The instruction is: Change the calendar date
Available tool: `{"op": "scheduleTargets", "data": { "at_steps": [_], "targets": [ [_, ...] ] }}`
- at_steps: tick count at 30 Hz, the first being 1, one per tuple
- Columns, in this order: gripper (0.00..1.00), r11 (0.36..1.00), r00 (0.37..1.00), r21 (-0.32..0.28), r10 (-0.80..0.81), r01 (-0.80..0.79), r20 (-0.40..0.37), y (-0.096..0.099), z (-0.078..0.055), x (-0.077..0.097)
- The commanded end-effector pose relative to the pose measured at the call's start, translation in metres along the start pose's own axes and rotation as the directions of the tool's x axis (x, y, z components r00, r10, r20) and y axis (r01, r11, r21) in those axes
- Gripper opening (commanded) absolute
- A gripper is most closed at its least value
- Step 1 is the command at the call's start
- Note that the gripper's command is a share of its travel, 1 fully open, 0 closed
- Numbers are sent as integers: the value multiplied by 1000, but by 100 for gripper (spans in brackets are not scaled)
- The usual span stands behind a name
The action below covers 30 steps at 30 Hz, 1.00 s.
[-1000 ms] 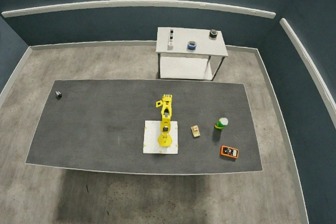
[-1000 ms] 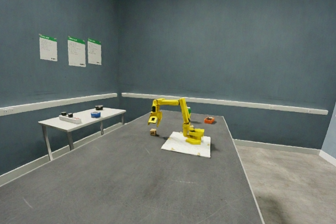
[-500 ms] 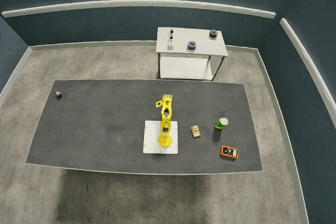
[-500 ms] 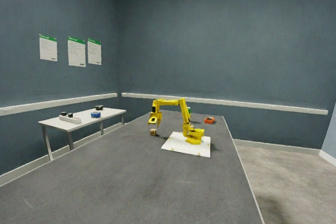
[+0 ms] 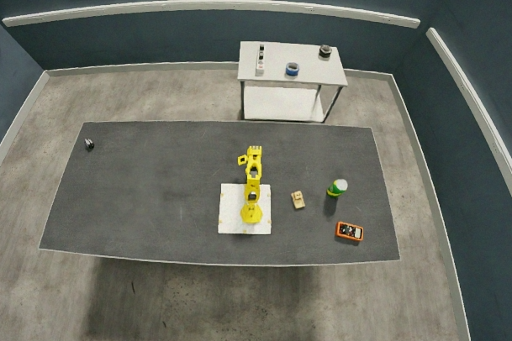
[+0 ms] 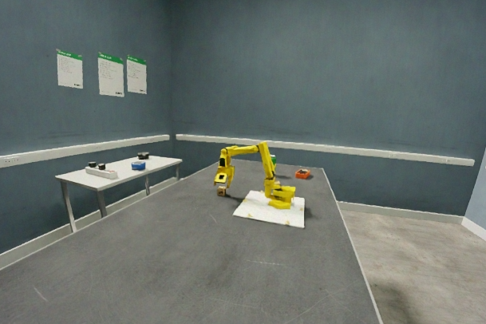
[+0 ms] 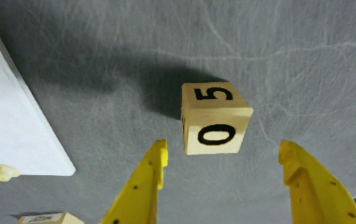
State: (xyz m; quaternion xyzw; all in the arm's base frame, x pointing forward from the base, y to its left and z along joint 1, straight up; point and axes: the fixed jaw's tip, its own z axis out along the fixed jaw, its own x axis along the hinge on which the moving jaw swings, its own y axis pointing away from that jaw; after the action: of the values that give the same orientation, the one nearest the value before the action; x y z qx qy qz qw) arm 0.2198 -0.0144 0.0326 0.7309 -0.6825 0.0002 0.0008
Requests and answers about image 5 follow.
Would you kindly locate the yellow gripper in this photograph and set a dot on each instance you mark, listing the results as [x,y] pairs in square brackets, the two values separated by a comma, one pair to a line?
[243,159]

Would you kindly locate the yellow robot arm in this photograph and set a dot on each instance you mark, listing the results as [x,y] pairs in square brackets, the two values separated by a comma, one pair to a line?
[253,177]

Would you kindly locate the green and yellow drink can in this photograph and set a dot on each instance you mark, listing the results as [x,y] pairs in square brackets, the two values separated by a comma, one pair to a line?
[337,188]

